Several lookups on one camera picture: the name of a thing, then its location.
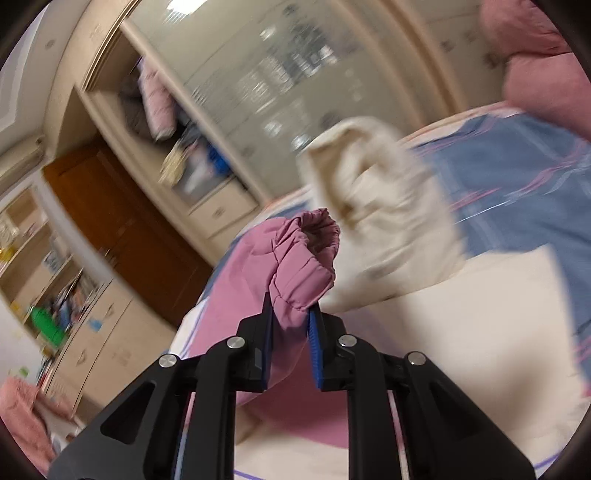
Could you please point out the beige wardrobe drawer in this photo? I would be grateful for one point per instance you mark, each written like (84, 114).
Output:
(221, 207)

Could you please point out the dark brown hanging coat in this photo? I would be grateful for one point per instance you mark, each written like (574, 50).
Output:
(134, 110)

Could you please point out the beige wardrobe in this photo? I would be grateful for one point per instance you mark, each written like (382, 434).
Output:
(106, 60)

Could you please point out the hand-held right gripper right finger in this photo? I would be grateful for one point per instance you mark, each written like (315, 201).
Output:
(315, 350)

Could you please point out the translucent storage box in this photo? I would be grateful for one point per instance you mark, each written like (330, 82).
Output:
(196, 175)

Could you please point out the pink puffy hanging jacket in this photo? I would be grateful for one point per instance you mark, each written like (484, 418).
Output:
(159, 101)

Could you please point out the pink fleece cloth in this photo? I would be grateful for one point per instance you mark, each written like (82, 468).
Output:
(23, 420)

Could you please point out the beige bookshelf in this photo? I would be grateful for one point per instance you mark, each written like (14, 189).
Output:
(27, 258)

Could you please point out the brown wooden door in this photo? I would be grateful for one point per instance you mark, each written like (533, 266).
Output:
(129, 221)

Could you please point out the pink and white hooded jacket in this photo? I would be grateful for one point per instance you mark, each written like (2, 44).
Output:
(406, 207)

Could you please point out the beige low cabinet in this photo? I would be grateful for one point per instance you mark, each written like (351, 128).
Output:
(115, 337)

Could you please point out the frosted plain sliding door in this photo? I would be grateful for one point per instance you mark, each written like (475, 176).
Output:
(443, 46)

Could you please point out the blue cloth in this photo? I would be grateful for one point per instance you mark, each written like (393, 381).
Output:
(218, 159)

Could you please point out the cream crumpled cloth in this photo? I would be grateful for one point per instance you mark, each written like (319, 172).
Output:
(171, 164)

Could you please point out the pink quilt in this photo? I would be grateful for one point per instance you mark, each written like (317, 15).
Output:
(545, 83)

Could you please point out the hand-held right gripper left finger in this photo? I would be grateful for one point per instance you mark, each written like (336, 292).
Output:
(268, 344)

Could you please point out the green box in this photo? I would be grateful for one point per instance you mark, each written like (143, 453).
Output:
(46, 325)

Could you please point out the blue striped bed sheet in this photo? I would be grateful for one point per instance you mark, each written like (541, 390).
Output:
(517, 184)

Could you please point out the frosted floral sliding door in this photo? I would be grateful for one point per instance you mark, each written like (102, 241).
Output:
(277, 69)

